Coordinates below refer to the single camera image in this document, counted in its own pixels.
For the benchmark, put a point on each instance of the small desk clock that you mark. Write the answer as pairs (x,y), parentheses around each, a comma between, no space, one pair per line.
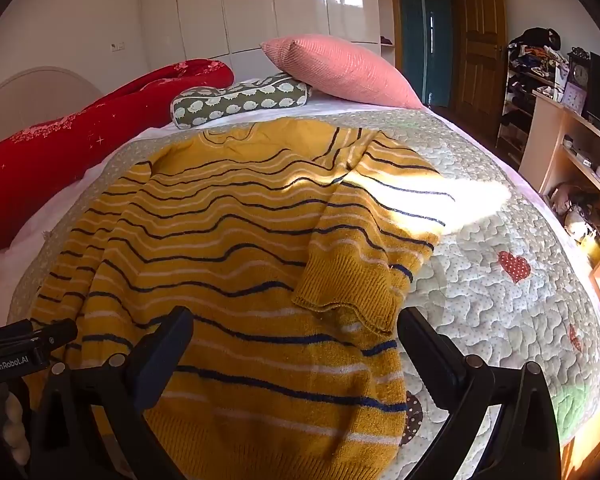
(576,87)

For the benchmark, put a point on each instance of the pink textured pillow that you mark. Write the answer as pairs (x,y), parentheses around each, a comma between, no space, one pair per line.
(339,68)

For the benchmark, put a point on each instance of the white glossy wardrobe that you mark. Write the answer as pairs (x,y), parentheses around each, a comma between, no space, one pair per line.
(233,31)

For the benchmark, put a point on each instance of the quilted heart pattern bedspread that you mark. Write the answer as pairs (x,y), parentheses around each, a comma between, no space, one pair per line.
(498,284)

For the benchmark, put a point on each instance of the green sheep pattern bolster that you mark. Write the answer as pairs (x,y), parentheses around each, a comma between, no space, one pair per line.
(199,105)

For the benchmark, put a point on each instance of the brown wooden door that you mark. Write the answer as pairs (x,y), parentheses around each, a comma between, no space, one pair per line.
(481,64)

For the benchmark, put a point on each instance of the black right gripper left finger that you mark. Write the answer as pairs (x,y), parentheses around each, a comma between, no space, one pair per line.
(68,443)

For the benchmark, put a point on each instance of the yellow striped knit sweater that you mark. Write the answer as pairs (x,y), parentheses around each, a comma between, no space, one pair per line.
(293,243)

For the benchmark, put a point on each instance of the beige wooden desk shelf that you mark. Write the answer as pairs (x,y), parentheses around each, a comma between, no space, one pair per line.
(561,161)

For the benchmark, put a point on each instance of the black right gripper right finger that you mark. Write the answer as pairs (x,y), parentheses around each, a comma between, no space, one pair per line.
(524,442)

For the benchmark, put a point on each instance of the red patterned blanket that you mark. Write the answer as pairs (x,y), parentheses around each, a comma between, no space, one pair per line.
(39,161)

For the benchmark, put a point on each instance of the white round headboard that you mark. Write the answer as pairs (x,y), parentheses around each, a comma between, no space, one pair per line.
(42,94)

